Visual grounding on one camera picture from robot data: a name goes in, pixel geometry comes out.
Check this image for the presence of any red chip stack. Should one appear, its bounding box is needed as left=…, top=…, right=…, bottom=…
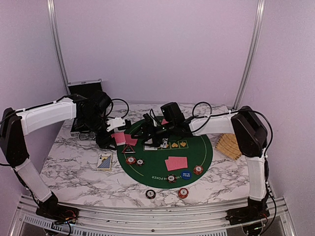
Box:
left=193, top=165, right=204, bottom=175
left=178, top=188, right=189, bottom=199
left=126, top=156, right=137, bottom=165

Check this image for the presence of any red chip stack front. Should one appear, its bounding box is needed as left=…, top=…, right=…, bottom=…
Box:
left=178, top=188, right=189, bottom=199

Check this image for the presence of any left aluminium frame post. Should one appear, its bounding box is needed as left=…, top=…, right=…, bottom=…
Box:
left=47, top=0, right=70, bottom=94

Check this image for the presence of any aluminium frame post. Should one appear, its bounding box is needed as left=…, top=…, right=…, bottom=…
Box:
left=47, top=0, right=70, bottom=94
left=232, top=0, right=266, bottom=110

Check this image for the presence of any woven bamboo tray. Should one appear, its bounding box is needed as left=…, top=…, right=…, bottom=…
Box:
left=215, top=133, right=242, bottom=160

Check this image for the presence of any round green poker mat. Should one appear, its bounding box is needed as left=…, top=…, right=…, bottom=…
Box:
left=117, top=135, right=214, bottom=189

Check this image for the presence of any dealt red card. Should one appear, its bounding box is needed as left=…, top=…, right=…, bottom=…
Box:
left=161, top=119, right=168, bottom=125
left=125, top=134, right=138, bottom=146
left=165, top=159, right=182, bottom=171

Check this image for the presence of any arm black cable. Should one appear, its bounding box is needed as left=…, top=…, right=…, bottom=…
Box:
left=0, top=98, right=130, bottom=168
left=192, top=102, right=278, bottom=222

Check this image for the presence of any right aluminium frame post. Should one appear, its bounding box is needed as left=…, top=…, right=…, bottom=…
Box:
left=232, top=0, right=266, bottom=110

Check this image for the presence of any blue small blind button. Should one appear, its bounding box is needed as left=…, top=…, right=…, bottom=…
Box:
left=181, top=171, right=192, bottom=180

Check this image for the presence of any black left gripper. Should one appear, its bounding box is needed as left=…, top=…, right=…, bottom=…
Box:
left=80, top=112, right=118, bottom=150

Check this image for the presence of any blue card box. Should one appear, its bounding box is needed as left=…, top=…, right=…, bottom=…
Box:
left=96, top=154, right=112, bottom=171

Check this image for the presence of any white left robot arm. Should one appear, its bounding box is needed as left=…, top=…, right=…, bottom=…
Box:
left=0, top=90, right=131, bottom=219

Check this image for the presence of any front aluminium rail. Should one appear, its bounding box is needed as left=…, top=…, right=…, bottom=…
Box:
left=9, top=196, right=296, bottom=236

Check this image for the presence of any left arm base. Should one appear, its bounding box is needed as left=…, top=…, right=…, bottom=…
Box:
left=36, top=205, right=79, bottom=222

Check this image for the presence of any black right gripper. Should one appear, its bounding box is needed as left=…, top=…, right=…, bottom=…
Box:
left=131, top=120, right=176, bottom=147

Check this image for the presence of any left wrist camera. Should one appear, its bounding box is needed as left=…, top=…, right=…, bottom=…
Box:
left=106, top=118, right=126, bottom=132

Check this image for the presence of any red backed card deck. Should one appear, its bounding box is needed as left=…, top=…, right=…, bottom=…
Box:
left=111, top=132, right=126, bottom=146

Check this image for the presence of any dealt red card top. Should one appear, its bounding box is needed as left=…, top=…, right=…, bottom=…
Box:
left=161, top=119, right=168, bottom=125

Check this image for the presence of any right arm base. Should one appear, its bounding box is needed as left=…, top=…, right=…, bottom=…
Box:
left=225, top=206, right=270, bottom=225

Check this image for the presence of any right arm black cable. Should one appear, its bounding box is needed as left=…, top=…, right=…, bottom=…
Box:
left=192, top=102, right=278, bottom=222

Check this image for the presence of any dark chip stack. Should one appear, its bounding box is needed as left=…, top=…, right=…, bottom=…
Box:
left=166, top=174, right=177, bottom=183
left=145, top=189, right=156, bottom=199

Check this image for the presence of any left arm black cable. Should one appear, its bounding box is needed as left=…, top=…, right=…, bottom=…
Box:
left=0, top=98, right=130, bottom=168

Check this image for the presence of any aluminium poker case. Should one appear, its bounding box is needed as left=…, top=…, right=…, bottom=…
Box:
left=67, top=79, right=103, bottom=141

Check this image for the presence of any triangular all in button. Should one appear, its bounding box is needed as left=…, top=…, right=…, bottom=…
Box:
left=122, top=145, right=136, bottom=154

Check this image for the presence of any dark hundred chip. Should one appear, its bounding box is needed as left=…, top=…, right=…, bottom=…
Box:
left=136, top=159, right=145, bottom=166

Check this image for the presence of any dealt red card front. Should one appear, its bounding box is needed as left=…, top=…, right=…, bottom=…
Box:
left=165, top=159, right=182, bottom=171

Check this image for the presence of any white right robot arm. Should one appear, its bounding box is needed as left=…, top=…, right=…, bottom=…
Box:
left=131, top=102, right=269, bottom=220

